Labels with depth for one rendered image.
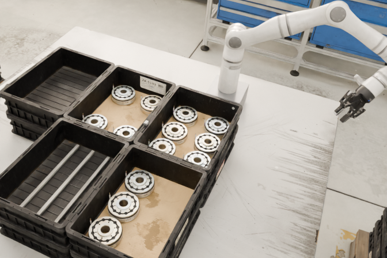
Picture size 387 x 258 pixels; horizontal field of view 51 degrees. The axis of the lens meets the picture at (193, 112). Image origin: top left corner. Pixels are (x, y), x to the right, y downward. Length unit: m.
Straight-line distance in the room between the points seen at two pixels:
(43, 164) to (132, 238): 0.46
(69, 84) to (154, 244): 0.90
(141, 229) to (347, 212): 1.60
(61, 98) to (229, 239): 0.92
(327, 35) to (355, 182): 1.21
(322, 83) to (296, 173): 1.92
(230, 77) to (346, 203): 1.24
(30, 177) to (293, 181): 1.03
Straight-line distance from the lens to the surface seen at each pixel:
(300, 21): 1.75
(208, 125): 1.68
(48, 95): 1.89
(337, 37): 3.45
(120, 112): 1.76
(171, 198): 1.45
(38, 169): 1.59
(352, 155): 3.06
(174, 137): 1.61
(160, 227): 1.39
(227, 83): 1.91
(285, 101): 2.15
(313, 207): 1.71
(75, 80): 1.95
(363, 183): 2.91
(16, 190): 1.54
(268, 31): 1.74
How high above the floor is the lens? 1.99
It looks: 41 degrees down
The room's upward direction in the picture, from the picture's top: 6 degrees clockwise
